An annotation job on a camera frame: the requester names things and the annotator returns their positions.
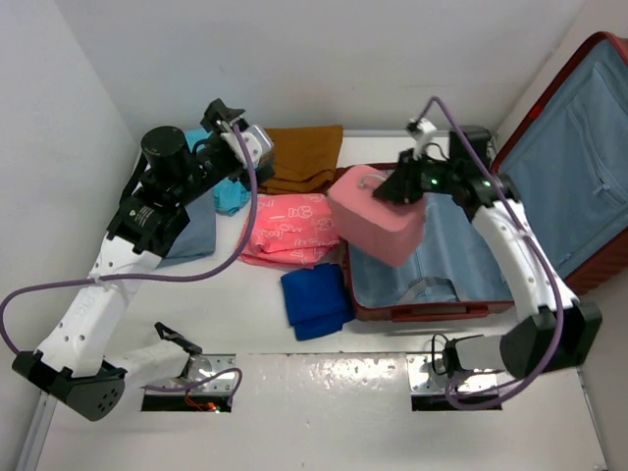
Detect mustard brown trousers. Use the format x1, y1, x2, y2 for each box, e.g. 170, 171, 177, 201
259, 126, 343, 195

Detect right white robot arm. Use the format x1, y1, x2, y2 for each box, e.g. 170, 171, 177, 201
374, 119, 602, 380

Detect pink patterned garment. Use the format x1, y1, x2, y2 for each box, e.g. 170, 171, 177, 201
239, 193, 340, 268

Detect grey-blue cloth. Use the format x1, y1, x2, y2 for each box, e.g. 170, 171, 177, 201
158, 191, 216, 268

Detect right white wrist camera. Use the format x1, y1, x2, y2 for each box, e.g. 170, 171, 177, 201
406, 118, 438, 160

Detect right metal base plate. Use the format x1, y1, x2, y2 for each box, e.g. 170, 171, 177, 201
406, 353, 498, 396

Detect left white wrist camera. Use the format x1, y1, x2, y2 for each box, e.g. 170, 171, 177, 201
220, 125, 274, 166

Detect royal blue cloth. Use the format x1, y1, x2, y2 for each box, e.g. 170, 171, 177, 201
281, 263, 355, 341

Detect metal base plate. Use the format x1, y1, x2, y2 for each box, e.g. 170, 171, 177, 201
406, 353, 498, 396
165, 354, 237, 395

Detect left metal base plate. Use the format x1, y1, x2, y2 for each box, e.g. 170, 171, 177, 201
165, 354, 237, 395

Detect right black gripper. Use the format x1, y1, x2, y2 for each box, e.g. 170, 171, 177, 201
373, 147, 460, 205

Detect pink cosmetic case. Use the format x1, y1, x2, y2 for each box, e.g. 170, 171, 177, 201
327, 165, 427, 267

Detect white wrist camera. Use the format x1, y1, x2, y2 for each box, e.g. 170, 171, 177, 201
220, 125, 274, 166
406, 118, 438, 160

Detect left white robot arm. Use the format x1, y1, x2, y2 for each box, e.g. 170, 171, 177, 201
12, 100, 274, 422

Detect red suitcase blue lining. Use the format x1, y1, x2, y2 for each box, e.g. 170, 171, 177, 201
344, 31, 627, 322

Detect turquoise shirt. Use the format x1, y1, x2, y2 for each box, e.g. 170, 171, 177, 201
184, 129, 251, 216

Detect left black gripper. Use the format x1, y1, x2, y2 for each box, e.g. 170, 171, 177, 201
169, 99, 271, 206

